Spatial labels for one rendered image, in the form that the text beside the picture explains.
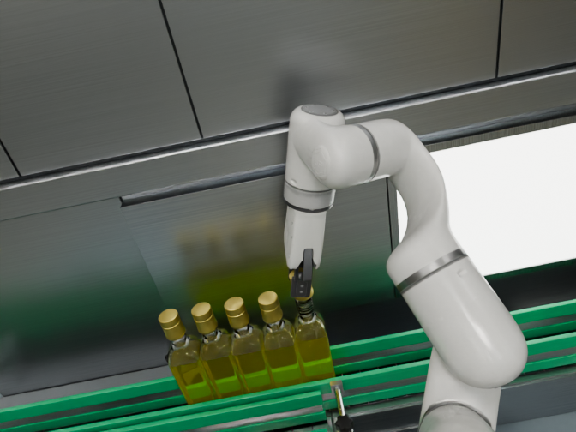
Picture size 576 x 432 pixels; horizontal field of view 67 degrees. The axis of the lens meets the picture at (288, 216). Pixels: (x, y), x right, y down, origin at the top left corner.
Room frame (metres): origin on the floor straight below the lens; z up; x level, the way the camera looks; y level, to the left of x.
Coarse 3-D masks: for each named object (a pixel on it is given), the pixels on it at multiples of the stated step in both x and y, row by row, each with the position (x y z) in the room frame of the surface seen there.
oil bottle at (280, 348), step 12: (264, 324) 0.57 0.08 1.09; (288, 324) 0.56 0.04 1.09; (264, 336) 0.55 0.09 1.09; (276, 336) 0.54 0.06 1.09; (288, 336) 0.54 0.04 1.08; (264, 348) 0.53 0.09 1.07; (276, 348) 0.53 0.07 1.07; (288, 348) 0.53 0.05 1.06; (276, 360) 0.53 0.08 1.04; (288, 360) 0.53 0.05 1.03; (300, 360) 0.55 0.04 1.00; (276, 372) 0.53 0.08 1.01; (288, 372) 0.53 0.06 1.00; (300, 372) 0.53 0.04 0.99; (276, 384) 0.53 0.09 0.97; (288, 384) 0.53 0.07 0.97
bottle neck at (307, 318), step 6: (306, 300) 0.57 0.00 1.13; (312, 300) 0.56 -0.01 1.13; (300, 306) 0.55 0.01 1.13; (306, 306) 0.55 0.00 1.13; (312, 306) 0.55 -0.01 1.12; (300, 312) 0.55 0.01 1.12; (306, 312) 0.55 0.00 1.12; (312, 312) 0.55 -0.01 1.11; (300, 318) 0.55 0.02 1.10; (306, 318) 0.55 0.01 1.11; (312, 318) 0.55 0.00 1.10
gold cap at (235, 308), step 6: (228, 300) 0.57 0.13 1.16; (234, 300) 0.57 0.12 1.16; (240, 300) 0.56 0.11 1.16; (228, 306) 0.56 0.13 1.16; (234, 306) 0.55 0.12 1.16; (240, 306) 0.55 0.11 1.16; (228, 312) 0.55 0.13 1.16; (234, 312) 0.54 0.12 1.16; (240, 312) 0.55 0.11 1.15; (246, 312) 0.56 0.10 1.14; (228, 318) 0.55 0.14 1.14; (234, 318) 0.54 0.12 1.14; (240, 318) 0.55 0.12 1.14; (246, 318) 0.55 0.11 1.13; (234, 324) 0.55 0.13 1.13; (240, 324) 0.54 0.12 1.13; (246, 324) 0.55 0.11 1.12
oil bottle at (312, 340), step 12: (300, 324) 0.55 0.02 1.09; (312, 324) 0.54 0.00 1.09; (324, 324) 0.55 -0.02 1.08; (300, 336) 0.54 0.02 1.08; (312, 336) 0.53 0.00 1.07; (324, 336) 0.53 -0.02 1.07; (300, 348) 0.53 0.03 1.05; (312, 348) 0.53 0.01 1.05; (324, 348) 0.53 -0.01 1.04; (312, 360) 0.53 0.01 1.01; (324, 360) 0.53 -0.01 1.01; (312, 372) 0.53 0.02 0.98; (324, 372) 0.53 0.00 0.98
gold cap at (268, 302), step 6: (264, 294) 0.57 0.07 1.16; (270, 294) 0.56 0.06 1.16; (276, 294) 0.56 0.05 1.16; (258, 300) 0.56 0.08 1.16; (264, 300) 0.55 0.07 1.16; (270, 300) 0.55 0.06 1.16; (276, 300) 0.55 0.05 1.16; (264, 306) 0.54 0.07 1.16; (270, 306) 0.54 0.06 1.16; (276, 306) 0.54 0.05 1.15; (264, 312) 0.54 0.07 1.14; (270, 312) 0.54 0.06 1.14; (276, 312) 0.54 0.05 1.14; (264, 318) 0.55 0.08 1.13; (270, 318) 0.54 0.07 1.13; (276, 318) 0.54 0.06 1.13
